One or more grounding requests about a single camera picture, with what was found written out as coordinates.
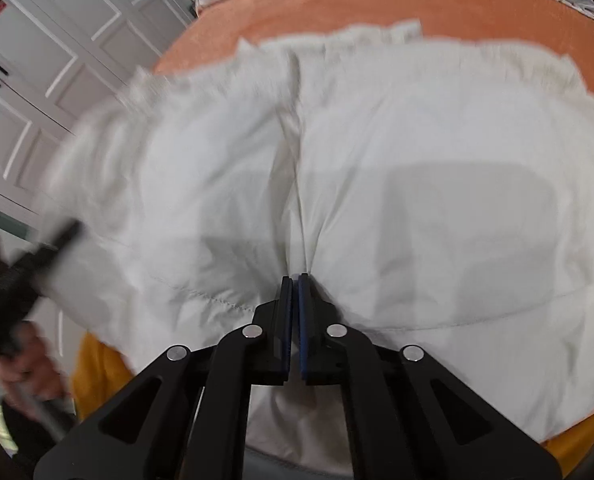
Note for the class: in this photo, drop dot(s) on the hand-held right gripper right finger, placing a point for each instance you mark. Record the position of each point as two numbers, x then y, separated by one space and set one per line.
304 315

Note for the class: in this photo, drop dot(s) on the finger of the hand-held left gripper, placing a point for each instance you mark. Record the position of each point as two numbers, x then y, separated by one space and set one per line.
62 242

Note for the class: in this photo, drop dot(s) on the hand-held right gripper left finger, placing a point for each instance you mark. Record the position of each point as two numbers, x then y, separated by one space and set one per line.
289 315

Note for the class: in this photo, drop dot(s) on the white puffer jacket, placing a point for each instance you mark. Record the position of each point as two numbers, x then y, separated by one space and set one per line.
377 185

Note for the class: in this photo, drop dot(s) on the person's left hand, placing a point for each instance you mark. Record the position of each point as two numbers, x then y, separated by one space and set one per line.
37 365

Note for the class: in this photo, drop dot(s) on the person's yellow garment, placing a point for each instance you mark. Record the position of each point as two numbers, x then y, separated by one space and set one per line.
99 380

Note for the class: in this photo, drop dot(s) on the white panelled wardrobe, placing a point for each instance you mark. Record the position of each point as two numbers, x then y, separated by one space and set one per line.
67 60

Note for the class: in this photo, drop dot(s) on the orange bed blanket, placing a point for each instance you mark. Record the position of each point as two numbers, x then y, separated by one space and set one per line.
427 5

